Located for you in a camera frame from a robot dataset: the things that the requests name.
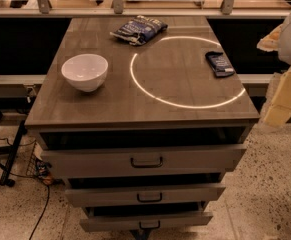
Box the top grey drawer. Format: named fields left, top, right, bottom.
left=41, top=144, right=246, bottom=178

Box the grey drawer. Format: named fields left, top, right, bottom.
left=65, top=183, right=225, bottom=207
left=80, top=212, right=213, bottom=232
left=41, top=144, right=246, bottom=178

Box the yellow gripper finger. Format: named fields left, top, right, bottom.
left=263, top=66, right=291, bottom=127
left=257, top=25, right=282, bottom=52

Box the white ceramic bowl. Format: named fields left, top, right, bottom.
left=61, top=54, right=108, bottom=92

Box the wire basket with snack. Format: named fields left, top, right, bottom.
left=26, top=143, right=63, bottom=186

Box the metal railing frame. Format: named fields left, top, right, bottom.
left=0, top=0, right=291, bottom=17

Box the black stand leg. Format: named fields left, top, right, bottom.
left=0, top=121, right=26, bottom=187

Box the bottom grey drawer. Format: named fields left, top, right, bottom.
left=80, top=212, right=213, bottom=232

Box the blue rxbar blueberry bar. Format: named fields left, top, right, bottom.
left=205, top=51, right=235, bottom=78

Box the grey drawer cabinet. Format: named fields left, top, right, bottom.
left=26, top=16, right=258, bottom=219

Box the blue chip bag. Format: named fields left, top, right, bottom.
left=110, top=15, right=168, bottom=46

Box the black floor cable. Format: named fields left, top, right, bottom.
left=0, top=122, right=51, bottom=240

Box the middle grey drawer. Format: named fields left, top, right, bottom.
left=65, top=183, right=225, bottom=207

